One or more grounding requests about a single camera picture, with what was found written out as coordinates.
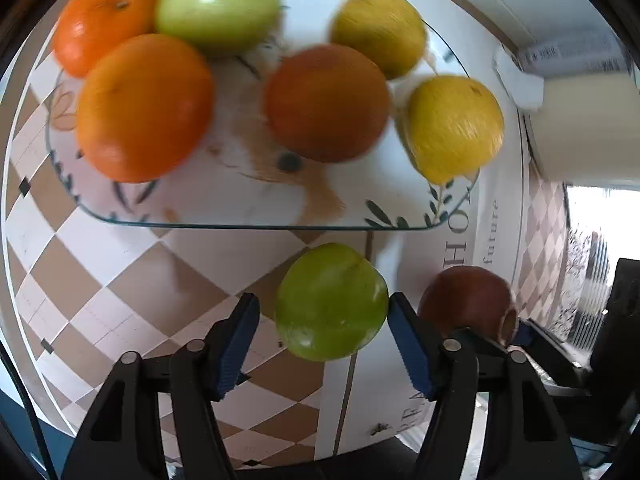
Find cream utensil holder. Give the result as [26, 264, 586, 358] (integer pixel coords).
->
[522, 67, 640, 186]

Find dark red-orange persimmon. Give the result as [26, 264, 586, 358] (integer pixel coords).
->
[263, 44, 392, 163]

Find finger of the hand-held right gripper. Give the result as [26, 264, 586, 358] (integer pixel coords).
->
[514, 317, 593, 400]

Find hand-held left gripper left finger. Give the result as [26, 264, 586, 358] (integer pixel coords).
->
[62, 292, 261, 480]

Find floral patterned glass plate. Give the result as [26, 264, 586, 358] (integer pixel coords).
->
[45, 0, 482, 232]

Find small orange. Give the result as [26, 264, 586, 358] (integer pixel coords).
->
[52, 0, 161, 80]

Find yellow lemon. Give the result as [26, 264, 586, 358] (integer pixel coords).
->
[402, 75, 506, 186]
[330, 0, 428, 81]

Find white tissue pack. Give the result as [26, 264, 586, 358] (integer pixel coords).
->
[492, 49, 547, 112]

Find white spray can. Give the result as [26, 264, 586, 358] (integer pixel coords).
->
[517, 30, 632, 77]

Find red-brown apple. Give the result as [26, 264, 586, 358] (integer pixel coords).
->
[417, 265, 521, 348]

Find large orange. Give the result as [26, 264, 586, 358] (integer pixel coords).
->
[76, 33, 217, 184]

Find window with grille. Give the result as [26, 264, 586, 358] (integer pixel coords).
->
[562, 182, 640, 356]

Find green apple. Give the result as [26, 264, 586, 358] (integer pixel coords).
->
[275, 242, 390, 362]
[154, 0, 281, 56]

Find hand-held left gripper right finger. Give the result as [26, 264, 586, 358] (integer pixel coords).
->
[389, 292, 583, 480]

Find checkered table mat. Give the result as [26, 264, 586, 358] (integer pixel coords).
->
[0, 0, 573, 468]

